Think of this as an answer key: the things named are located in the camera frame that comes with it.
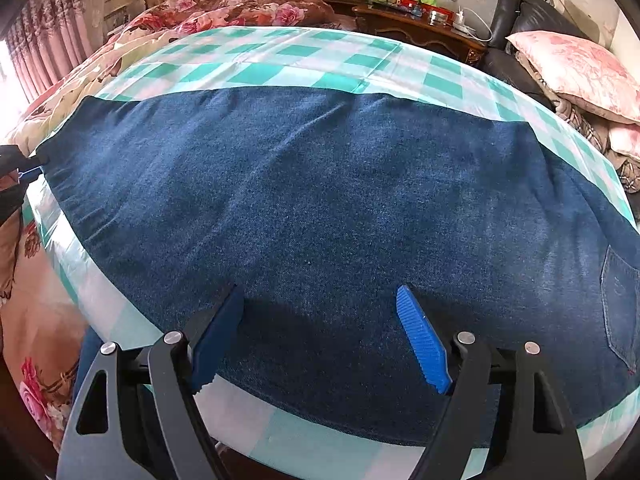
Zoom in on blue denim pants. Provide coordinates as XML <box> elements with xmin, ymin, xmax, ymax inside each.
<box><xmin>37</xmin><ymin>91</ymin><xmax>640</xmax><ymax>448</ymax></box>

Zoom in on dark red floral quilt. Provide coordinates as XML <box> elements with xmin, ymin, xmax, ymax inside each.
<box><xmin>145</xmin><ymin>0</ymin><xmax>336</xmax><ymax>28</ymax></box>

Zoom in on small pink floral pillow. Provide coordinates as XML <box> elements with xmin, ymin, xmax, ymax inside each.
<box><xmin>607</xmin><ymin>122</ymin><xmax>640</xmax><ymax>161</ymax></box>

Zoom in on white power strip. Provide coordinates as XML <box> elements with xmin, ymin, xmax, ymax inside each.
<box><xmin>452</xmin><ymin>7</ymin><xmax>493</xmax><ymax>41</ymax></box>

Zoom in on pink curtain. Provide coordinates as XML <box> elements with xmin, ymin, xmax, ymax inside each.
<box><xmin>0</xmin><ymin>0</ymin><xmax>83</xmax><ymax>106</ymax></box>

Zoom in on brown plaid blanket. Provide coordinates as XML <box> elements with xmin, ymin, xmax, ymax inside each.
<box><xmin>550</xmin><ymin>95</ymin><xmax>640</xmax><ymax>193</ymax></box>

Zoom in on cream pink floral quilt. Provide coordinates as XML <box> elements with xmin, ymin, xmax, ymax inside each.
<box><xmin>0</xmin><ymin>22</ymin><xmax>168</xmax><ymax>456</ymax></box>

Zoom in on green white checked tablecloth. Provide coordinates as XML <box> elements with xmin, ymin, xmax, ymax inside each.
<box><xmin>22</xmin><ymin>27</ymin><xmax>640</xmax><ymax>480</ymax></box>

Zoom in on black leather chair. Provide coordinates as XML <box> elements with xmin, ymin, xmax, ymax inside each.
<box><xmin>480</xmin><ymin>0</ymin><xmax>608</xmax><ymax>111</ymax></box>

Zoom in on dark wooden nightstand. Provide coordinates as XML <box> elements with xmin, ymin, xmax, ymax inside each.
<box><xmin>350</xmin><ymin>2</ymin><xmax>488</xmax><ymax>63</ymax></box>

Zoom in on large pink floral pillow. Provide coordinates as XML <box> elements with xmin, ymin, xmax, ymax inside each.
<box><xmin>506</xmin><ymin>31</ymin><xmax>640</xmax><ymax>125</ymax></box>

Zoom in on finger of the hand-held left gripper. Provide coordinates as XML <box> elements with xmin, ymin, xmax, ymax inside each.
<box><xmin>0</xmin><ymin>145</ymin><xmax>48</xmax><ymax>183</ymax></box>

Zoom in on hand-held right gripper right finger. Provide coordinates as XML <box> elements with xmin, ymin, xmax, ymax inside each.
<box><xmin>396</xmin><ymin>285</ymin><xmax>587</xmax><ymax>480</ymax></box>

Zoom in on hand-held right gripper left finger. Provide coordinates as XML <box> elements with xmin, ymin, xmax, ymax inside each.
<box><xmin>57</xmin><ymin>285</ymin><xmax>246</xmax><ymax>480</ymax></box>

